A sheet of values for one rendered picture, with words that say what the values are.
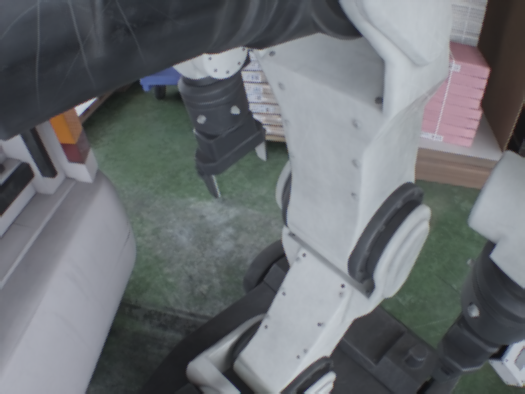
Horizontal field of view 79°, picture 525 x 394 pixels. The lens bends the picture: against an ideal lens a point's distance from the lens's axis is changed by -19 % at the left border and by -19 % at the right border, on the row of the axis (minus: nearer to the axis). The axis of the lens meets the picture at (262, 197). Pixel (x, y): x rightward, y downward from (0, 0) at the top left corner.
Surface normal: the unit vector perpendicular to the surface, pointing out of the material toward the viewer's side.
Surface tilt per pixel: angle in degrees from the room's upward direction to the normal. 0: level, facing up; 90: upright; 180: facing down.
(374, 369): 45
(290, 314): 60
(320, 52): 35
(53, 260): 22
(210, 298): 0
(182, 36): 117
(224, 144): 90
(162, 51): 126
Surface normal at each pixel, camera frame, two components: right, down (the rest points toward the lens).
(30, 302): 0.36, -0.64
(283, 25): -0.16, 0.92
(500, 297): -0.72, -0.11
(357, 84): -0.45, -0.33
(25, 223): -0.02, -0.73
